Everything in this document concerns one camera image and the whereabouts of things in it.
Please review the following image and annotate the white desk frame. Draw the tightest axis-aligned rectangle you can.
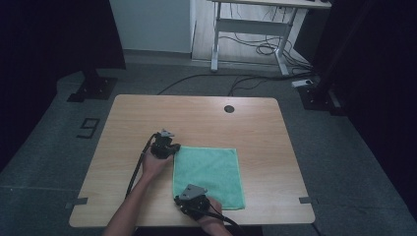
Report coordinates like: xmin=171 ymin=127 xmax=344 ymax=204
xmin=207 ymin=0 xmax=332 ymax=77

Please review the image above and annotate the person's left hand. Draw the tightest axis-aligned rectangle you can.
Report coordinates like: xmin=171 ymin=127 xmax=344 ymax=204
xmin=141 ymin=151 xmax=175 ymax=182

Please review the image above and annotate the person's right hand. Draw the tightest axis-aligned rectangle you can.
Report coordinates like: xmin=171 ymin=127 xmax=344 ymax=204
xmin=196 ymin=196 xmax=228 ymax=228

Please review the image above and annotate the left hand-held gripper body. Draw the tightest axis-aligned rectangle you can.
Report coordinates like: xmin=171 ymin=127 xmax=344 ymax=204
xmin=150 ymin=129 xmax=176 ymax=160

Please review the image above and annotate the left hand-held gripper black cable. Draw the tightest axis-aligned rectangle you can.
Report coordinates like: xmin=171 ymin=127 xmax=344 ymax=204
xmin=125 ymin=132 xmax=161 ymax=200

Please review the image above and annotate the tangle of black cables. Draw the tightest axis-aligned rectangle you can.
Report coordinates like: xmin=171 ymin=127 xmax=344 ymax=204
xmin=218 ymin=3 xmax=314 ymax=74

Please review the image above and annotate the dark curtain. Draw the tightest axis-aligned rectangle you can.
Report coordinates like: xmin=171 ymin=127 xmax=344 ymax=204
xmin=0 ymin=0 xmax=127 ymax=173
xmin=294 ymin=0 xmax=417 ymax=214

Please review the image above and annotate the long black floor cable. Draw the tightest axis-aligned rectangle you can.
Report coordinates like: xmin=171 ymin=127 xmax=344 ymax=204
xmin=156 ymin=73 xmax=316 ymax=96

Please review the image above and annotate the hand-held gripper black cable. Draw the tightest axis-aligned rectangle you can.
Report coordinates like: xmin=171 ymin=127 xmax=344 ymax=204
xmin=125 ymin=132 xmax=161 ymax=200
xmin=204 ymin=209 xmax=246 ymax=236

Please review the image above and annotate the black stand base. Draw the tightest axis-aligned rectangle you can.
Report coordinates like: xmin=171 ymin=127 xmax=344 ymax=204
xmin=297 ymin=82 xmax=346 ymax=116
xmin=66 ymin=68 xmax=119 ymax=103

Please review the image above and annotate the right hand-held gripper black cable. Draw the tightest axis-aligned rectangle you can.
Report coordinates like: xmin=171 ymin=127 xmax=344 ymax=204
xmin=204 ymin=209 xmax=246 ymax=236

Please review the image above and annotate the white power strip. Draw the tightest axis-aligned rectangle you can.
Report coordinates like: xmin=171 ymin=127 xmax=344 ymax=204
xmin=291 ymin=79 xmax=315 ymax=89

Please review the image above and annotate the green microfibre cloth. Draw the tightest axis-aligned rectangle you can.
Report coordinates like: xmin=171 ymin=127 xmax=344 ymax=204
xmin=171 ymin=145 xmax=247 ymax=211

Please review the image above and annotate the grey tape piece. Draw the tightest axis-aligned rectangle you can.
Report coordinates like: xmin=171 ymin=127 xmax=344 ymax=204
xmin=298 ymin=196 xmax=319 ymax=206
xmin=64 ymin=197 xmax=89 ymax=210

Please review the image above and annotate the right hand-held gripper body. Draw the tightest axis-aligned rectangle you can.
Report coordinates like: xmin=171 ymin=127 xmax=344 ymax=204
xmin=177 ymin=183 xmax=211 ymax=221

